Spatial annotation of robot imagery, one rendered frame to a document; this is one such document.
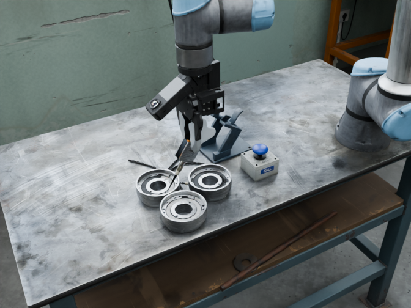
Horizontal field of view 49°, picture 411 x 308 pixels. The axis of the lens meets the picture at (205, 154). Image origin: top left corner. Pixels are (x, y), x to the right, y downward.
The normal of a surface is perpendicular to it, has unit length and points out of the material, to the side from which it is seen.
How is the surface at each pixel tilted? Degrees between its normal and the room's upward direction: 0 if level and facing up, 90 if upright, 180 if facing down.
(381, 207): 0
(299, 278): 0
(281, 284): 0
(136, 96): 90
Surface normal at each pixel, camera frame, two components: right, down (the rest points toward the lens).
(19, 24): 0.47, 0.50
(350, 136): -0.70, 0.15
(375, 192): -0.03, -0.82
